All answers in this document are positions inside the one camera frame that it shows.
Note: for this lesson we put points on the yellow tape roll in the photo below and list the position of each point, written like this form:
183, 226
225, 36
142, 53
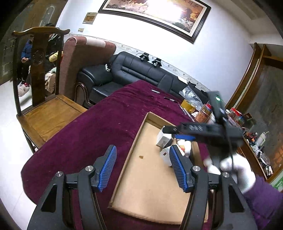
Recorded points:
188, 106

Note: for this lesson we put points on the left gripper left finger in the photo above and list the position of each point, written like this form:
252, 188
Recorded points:
54, 209

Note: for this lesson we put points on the white power adapter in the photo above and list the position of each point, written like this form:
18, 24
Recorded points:
164, 154

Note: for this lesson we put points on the framed horse painting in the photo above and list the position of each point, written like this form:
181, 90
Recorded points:
181, 17

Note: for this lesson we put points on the purple sleeve forearm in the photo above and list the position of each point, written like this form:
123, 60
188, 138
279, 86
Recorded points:
265, 203

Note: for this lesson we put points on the wooden brick-pattern cabinet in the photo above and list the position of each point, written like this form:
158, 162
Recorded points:
246, 151

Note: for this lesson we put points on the small white box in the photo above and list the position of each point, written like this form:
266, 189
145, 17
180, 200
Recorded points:
163, 140

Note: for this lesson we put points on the red lid clear jar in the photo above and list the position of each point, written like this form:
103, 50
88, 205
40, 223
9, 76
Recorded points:
236, 116

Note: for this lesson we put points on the maroon velvet tablecloth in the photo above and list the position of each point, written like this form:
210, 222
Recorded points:
113, 121

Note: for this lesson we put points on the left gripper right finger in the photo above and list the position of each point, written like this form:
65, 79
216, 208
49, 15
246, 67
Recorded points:
230, 210

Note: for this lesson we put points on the wooden chair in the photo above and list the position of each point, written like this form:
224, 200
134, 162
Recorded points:
49, 112

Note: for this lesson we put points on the cardboard box tray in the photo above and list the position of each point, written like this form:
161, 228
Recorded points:
147, 187

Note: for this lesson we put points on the right white gloved hand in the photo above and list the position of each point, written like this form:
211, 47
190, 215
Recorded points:
238, 167

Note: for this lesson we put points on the brown armchair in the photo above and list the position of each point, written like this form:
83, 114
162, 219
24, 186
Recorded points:
80, 52

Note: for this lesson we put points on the orange label jar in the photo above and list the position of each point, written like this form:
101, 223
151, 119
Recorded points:
204, 113

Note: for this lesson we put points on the black leather sofa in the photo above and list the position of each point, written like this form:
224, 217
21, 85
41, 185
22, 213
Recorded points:
95, 83

